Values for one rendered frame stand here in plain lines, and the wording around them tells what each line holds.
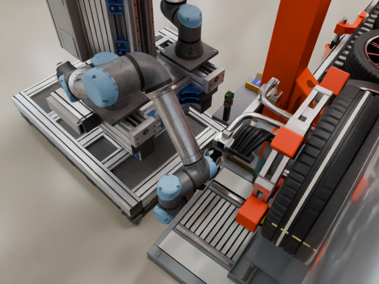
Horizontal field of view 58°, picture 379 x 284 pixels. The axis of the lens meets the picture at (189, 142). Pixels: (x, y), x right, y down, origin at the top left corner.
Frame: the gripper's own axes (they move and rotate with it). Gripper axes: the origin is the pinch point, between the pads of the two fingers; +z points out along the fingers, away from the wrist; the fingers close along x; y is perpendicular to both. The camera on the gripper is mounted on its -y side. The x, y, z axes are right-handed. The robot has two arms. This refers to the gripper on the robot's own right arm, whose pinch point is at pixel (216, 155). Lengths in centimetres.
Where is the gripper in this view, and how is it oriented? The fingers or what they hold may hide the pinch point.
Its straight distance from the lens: 137.3
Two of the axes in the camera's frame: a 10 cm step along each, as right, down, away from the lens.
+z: 6.0, -6.2, 5.1
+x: -8.0, -4.8, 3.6
